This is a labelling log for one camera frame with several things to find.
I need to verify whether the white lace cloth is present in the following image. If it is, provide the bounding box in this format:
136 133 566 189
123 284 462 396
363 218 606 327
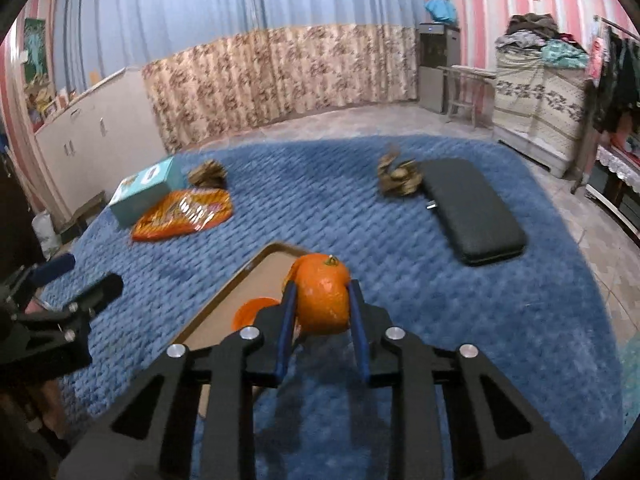
597 145 640 186

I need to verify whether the black zip case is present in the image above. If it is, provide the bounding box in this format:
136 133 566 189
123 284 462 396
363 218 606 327
419 158 528 267

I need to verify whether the patterned cloth covered cabinet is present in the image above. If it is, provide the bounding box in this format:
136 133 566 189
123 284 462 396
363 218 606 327
492 50 591 178

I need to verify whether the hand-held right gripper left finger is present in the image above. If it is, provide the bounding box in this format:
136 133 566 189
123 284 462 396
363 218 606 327
55 280 301 480

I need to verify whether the low cabinet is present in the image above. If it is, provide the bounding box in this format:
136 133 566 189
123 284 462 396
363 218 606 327
585 145 640 241

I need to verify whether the metal clothes rack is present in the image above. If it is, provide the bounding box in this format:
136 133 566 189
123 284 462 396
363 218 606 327
572 15 640 196

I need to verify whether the grey water dispenser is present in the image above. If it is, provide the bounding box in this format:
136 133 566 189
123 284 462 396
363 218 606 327
417 22 462 113

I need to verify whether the white cabinet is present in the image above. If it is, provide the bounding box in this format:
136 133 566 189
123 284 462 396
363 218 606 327
34 66 168 221

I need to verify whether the small side table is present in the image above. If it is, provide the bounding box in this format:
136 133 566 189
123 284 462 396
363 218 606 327
437 65 498 128

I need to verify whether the small wooden stool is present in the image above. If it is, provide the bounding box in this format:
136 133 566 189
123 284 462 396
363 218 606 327
60 190 108 241

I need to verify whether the blue knitted blanket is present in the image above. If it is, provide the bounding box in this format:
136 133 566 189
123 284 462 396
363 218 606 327
30 135 626 480

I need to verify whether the white plastic bag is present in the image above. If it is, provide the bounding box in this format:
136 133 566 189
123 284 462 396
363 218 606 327
32 210 62 261

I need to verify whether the orange tangerine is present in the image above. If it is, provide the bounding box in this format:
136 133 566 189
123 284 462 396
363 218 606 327
292 253 352 336

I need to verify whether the pink hanging bag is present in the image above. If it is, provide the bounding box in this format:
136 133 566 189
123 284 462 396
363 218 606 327
586 35 606 81

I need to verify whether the green wall poster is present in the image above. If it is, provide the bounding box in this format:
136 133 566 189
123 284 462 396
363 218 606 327
22 17 51 91

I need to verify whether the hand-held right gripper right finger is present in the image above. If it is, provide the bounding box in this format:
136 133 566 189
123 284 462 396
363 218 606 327
347 279 587 480

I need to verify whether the orange snack wrapper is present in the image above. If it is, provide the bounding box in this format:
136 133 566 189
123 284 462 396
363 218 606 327
131 189 234 242

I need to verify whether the row of hanging clothes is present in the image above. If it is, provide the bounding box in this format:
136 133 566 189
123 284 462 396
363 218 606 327
587 25 640 136

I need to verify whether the blue floral curtain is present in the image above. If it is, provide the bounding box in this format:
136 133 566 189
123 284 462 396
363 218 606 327
50 0 426 153

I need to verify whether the pile of clothes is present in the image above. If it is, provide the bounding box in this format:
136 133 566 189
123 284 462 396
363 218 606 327
495 12 591 68

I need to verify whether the blue covered water bottle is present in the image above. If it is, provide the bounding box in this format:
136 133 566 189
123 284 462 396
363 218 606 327
425 0 458 26

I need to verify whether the brown phone case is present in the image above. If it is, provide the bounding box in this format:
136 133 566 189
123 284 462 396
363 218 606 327
172 242 316 418

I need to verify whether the person's left hand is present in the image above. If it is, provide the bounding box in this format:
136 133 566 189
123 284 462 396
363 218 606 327
30 377 71 443

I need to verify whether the teal cardboard box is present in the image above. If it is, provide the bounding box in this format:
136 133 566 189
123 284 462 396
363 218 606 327
108 156 187 228

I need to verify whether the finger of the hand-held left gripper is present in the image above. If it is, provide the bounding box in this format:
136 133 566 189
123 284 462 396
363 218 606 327
27 254 77 287
65 273 125 322

